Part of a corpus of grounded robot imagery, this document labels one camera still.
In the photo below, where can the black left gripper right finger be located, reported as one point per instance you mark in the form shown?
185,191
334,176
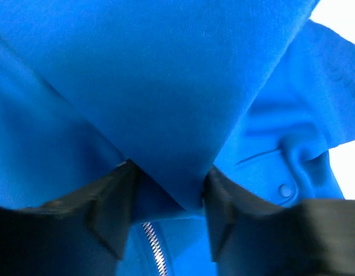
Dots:
251,236

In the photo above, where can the blue zip-up jacket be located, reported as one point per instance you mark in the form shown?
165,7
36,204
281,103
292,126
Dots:
254,88

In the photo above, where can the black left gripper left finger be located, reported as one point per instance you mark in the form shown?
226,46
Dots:
82,233

